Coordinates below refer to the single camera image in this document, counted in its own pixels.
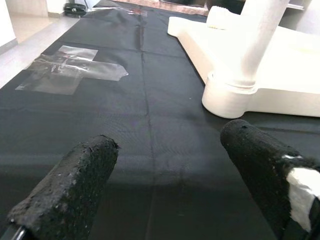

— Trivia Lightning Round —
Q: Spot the clear tape strip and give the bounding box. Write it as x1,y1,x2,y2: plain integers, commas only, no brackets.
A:
109,5,150,18

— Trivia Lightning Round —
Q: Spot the white plastic children table top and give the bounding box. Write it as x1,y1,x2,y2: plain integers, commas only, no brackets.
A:
166,15,320,120

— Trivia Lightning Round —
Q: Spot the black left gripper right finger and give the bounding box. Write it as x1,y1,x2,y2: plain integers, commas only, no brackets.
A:
221,119,320,240

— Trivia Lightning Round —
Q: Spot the clear tape cross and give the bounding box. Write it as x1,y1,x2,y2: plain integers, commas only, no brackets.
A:
14,45,130,96

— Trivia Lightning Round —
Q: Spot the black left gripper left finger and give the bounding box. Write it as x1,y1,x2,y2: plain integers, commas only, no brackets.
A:
7,134,122,240

